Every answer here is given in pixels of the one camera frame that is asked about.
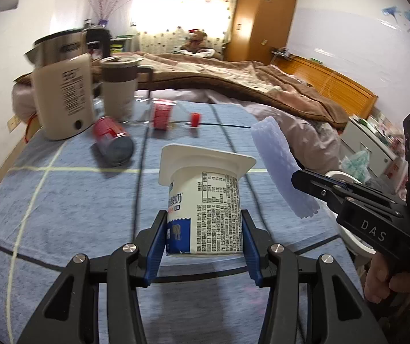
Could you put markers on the green patterned plastic bag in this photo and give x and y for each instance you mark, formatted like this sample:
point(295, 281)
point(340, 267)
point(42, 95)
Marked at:
point(357, 165)

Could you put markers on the wooden wardrobe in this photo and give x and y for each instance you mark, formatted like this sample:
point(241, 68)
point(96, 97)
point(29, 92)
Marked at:
point(262, 18)

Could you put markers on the blue checked bed sheet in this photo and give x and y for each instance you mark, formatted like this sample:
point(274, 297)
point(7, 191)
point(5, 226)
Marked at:
point(65, 204)

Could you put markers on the beige steel electric kettle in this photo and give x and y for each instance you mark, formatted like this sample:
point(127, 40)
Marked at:
point(65, 93)

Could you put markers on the white drawer cabinet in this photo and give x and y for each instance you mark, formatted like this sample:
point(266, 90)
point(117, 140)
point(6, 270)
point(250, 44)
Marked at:
point(373, 139)

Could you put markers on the white wall outlet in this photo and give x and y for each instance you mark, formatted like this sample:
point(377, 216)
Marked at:
point(12, 124)

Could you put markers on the white yogurt cup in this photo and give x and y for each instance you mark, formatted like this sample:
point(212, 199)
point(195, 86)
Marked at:
point(208, 215)

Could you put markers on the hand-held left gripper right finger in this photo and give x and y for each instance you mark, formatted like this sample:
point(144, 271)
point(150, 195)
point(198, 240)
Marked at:
point(251, 254)

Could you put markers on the beige tumbler with brown band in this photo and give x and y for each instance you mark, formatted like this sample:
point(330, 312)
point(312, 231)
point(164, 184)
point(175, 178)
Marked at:
point(119, 93)

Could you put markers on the vase of purple sticks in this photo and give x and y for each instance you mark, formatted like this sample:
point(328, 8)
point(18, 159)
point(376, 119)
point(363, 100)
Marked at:
point(104, 10)

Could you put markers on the brown blanket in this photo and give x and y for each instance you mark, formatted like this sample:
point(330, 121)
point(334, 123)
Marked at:
point(226, 75)

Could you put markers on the brown teddy bear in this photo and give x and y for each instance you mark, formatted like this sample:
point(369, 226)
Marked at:
point(196, 39)

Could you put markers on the red bottle cap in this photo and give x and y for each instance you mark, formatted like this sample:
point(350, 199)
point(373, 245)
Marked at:
point(195, 119)

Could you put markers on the cluttered desk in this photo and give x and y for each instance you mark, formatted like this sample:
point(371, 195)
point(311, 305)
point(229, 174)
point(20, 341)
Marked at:
point(124, 43)

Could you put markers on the white waste bin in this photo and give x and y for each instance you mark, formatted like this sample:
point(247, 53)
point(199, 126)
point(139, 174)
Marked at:
point(355, 243)

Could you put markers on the wooden headboard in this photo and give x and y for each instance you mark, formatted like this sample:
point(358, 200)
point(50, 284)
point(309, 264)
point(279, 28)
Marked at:
point(333, 82)

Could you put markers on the short red drink can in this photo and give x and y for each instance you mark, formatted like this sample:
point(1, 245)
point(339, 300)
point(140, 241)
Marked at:
point(108, 129)

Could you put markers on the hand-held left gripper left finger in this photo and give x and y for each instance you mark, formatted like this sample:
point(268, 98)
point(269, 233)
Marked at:
point(154, 254)

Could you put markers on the person's right hand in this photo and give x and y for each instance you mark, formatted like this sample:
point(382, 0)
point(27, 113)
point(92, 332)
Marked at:
point(378, 276)

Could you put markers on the dotted window curtain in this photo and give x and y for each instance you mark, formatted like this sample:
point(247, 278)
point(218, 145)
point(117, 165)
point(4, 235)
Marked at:
point(162, 39)

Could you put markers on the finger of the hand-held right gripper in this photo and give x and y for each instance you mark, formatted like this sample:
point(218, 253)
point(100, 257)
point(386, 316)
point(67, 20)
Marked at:
point(319, 186)

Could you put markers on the clear bottle with red label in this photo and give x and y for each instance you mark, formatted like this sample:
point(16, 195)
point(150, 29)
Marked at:
point(162, 114)

